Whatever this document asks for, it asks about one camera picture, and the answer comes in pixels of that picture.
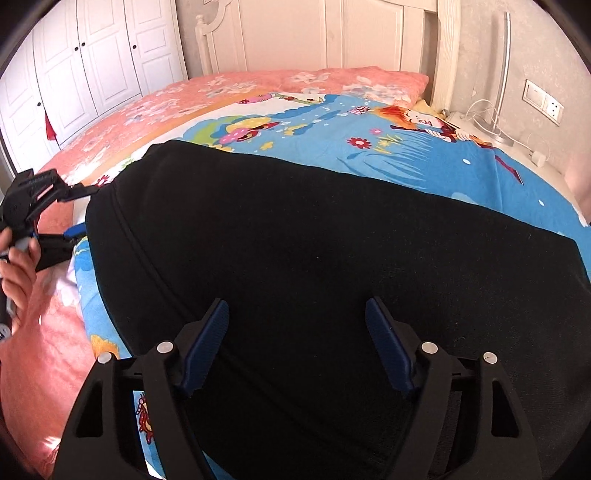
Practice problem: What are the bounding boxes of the white charger cable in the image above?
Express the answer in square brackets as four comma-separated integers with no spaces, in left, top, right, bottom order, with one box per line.
[505,133,553,160]

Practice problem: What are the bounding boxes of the white wooden headboard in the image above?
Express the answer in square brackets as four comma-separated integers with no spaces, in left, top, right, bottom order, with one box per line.
[194,0,462,108]

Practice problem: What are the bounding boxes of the person's left hand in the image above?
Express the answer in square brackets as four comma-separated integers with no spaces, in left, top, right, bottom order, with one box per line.
[0,227,43,326]

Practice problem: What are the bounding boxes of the white lamp cable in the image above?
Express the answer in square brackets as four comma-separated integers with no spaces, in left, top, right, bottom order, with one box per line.
[464,98,502,136]

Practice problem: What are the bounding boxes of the white wardrobe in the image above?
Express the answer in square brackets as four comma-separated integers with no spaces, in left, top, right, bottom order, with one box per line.
[0,0,188,163]

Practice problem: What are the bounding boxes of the yellow pillow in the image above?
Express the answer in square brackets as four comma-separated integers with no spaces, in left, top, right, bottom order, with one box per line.
[412,96,447,117]

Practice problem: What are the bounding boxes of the black pants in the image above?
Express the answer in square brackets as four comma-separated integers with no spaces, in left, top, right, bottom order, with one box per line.
[85,139,591,480]

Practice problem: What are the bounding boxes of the pink floral bed sheet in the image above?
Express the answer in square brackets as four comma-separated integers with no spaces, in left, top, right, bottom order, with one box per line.
[0,69,324,476]

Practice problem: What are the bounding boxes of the grey wall socket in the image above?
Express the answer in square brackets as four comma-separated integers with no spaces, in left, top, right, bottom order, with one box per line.
[522,79,565,124]

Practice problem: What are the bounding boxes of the pink floral pillow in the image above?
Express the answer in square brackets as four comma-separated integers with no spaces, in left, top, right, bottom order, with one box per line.
[272,67,430,103]

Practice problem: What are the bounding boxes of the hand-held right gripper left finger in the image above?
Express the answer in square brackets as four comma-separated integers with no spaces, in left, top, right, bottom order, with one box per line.
[53,298,230,480]

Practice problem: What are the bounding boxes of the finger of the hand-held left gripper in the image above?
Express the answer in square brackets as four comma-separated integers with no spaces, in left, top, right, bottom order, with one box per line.
[13,169,100,217]
[31,224,90,273]

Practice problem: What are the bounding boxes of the white nightstand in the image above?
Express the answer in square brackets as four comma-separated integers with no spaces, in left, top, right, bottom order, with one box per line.
[444,110,575,188]

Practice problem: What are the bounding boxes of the blue cartoon printed blanket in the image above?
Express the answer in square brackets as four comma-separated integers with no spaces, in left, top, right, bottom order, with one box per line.
[68,90,591,480]

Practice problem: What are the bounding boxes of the silver desk lamp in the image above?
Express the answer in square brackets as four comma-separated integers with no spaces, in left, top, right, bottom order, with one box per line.
[478,11,516,148]

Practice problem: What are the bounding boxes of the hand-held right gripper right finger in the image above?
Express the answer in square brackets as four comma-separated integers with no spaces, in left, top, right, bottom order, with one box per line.
[365,295,541,480]

